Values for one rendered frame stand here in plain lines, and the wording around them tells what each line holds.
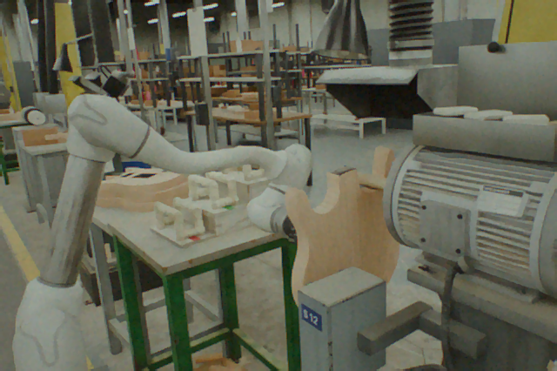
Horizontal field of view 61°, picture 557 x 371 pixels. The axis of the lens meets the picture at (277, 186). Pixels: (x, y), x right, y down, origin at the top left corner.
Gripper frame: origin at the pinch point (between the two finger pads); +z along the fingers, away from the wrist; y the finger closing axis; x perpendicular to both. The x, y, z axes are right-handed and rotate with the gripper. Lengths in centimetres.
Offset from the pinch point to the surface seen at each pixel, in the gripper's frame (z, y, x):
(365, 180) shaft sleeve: 2.9, -7.9, 15.9
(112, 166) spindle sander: -239, -9, -21
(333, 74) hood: -7.0, -10.2, 42.3
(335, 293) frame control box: 23.1, 22.8, 6.6
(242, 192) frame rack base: -70, -12, -5
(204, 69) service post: -188, -67, 34
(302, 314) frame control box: 17.9, 27.7, 1.9
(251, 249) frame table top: -54, -3, -21
